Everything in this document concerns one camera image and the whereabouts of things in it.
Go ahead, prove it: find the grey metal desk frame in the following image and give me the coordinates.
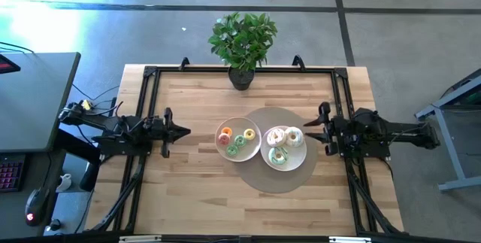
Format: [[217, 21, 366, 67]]
[[414, 68, 481, 193]]

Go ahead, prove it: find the small white object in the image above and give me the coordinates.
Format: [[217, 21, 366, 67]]
[[56, 173, 72, 193]]

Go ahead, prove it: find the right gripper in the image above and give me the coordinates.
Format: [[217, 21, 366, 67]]
[[303, 102, 342, 156]]

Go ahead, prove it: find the green plant in black pot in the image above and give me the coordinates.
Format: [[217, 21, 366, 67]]
[[207, 11, 279, 92]]

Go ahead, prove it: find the black table frame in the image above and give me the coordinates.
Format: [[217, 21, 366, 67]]
[[83, 54, 406, 236]]

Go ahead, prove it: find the beige plate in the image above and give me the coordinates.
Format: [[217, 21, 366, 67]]
[[214, 117, 262, 163]]

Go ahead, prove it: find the large pale pink donut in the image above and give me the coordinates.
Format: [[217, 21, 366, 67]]
[[266, 127, 288, 148]]

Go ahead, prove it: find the white plate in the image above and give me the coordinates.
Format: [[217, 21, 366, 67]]
[[260, 125, 307, 172]]

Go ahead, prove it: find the round grey mat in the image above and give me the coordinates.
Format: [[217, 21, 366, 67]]
[[232, 106, 320, 194]]

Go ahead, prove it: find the large green donut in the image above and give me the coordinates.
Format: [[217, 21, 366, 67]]
[[268, 146, 289, 166]]

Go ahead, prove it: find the black device red light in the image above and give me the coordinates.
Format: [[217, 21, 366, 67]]
[[0, 53, 22, 75]]

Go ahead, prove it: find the dark grey desk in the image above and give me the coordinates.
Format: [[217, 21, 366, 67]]
[[0, 51, 82, 154]]

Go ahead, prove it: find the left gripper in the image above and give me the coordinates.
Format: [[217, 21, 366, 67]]
[[150, 107, 192, 158]]

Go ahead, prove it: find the black keyboard pink backlight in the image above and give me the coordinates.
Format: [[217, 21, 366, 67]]
[[0, 153, 27, 193]]

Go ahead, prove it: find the black computer mouse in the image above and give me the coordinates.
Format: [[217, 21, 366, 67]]
[[24, 186, 50, 227]]

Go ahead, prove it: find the large white sprinkled donut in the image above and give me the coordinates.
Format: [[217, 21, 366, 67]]
[[284, 126, 305, 148]]

